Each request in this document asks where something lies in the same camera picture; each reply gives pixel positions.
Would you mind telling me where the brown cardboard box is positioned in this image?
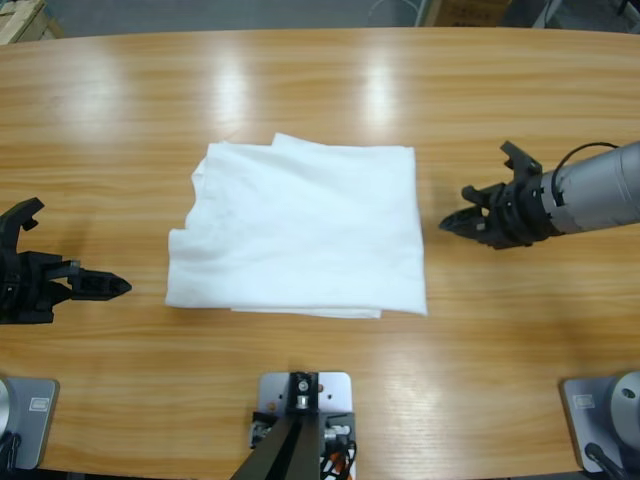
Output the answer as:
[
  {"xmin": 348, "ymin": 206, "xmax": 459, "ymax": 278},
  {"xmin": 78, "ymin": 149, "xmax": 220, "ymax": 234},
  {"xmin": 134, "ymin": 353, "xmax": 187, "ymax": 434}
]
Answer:
[{"xmin": 439, "ymin": 0, "xmax": 514, "ymax": 26}]

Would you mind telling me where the white t-shirt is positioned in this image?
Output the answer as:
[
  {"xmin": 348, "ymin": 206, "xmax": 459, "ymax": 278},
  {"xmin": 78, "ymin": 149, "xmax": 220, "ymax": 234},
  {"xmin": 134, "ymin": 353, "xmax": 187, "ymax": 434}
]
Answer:
[{"xmin": 164, "ymin": 132, "xmax": 430, "ymax": 321}]

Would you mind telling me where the black stand clamp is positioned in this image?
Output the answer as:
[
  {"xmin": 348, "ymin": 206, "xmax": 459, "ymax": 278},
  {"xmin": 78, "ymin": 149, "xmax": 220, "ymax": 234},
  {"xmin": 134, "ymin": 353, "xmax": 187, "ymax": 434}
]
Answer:
[{"xmin": 249, "ymin": 408, "xmax": 359, "ymax": 451}]

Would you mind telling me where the wooden crate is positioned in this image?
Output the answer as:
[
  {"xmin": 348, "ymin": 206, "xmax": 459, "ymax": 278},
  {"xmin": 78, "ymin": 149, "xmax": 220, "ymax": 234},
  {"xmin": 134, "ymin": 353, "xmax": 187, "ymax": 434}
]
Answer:
[{"xmin": 0, "ymin": 0, "xmax": 66, "ymax": 46}]

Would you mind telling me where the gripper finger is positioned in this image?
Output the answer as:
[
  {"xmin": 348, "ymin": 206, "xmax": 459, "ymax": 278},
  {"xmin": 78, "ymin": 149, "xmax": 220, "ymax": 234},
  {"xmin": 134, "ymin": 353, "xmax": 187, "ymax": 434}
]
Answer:
[
  {"xmin": 71, "ymin": 268, "xmax": 134, "ymax": 291},
  {"xmin": 71, "ymin": 284, "xmax": 134, "ymax": 304},
  {"xmin": 440, "ymin": 224, "xmax": 490, "ymax": 243},
  {"xmin": 439, "ymin": 208, "xmax": 490, "ymax": 230}
]

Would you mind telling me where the orange cable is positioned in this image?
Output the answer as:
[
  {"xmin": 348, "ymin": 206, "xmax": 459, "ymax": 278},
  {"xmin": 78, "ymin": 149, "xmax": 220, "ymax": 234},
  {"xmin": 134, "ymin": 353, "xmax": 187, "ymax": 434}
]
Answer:
[{"xmin": 319, "ymin": 444, "xmax": 359, "ymax": 480}]

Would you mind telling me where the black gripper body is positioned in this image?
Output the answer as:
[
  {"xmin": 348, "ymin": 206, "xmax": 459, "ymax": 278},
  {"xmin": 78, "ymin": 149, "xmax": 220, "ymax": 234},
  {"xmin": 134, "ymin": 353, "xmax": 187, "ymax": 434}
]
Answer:
[
  {"xmin": 461, "ymin": 173, "xmax": 557, "ymax": 251},
  {"xmin": 0, "ymin": 248, "xmax": 82, "ymax": 328}
]

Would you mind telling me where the grey metal stand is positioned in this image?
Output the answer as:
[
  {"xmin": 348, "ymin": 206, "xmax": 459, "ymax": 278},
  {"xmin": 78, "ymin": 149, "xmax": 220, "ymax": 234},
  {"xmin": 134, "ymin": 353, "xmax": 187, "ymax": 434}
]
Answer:
[{"xmin": 532, "ymin": 0, "xmax": 640, "ymax": 34}]

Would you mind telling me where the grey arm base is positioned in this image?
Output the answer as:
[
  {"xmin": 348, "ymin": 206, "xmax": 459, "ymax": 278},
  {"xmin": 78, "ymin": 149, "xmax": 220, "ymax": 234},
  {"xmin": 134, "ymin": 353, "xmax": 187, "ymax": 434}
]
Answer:
[
  {"xmin": 0, "ymin": 377, "xmax": 60, "ymax": 471},
  {"xmin": 558, "ymin": 369, "xmax": 640, "ymax": 474}
]

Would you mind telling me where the white mounting block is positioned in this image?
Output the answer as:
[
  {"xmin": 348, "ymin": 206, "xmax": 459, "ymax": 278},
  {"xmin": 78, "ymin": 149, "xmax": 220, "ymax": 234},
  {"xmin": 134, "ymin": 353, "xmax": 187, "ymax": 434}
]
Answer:
[{"xmin": 257, "ymin": 370, "xmax": 357, "ymax": 480}]

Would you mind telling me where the black base cable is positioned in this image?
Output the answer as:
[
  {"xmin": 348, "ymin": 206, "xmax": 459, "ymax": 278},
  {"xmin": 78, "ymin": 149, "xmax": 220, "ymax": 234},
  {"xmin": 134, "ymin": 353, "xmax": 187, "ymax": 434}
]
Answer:
[
  {"xmin": 584, "ymin": 442, "xmax": 629, "ymax": 474},
  {"xmin": 0, "ymin": 432, "xmax": 24, "ymax": 471}
]

